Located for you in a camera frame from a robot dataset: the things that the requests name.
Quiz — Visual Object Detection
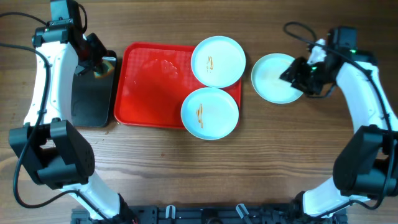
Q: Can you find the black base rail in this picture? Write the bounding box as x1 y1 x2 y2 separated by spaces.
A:
71 203 348 224

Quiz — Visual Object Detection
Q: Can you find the green yellow sponge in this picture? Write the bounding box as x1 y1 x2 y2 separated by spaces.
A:
93 60 114 78

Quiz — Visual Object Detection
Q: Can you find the white plate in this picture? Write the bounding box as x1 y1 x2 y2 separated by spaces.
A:
251 53 303 104
180 87 239 141
191 36 246 88

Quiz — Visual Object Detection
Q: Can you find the black rectangular tray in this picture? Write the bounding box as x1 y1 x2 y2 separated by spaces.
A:
72 70 117 128

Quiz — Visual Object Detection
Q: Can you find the red plastic tray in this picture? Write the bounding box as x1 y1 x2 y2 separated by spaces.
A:
113 42 243 131

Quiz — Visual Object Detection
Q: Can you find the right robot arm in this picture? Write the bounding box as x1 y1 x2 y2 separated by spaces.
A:
280 26 397 220

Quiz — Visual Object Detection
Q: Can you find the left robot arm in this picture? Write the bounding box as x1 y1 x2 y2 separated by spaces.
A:
9 0 138 223

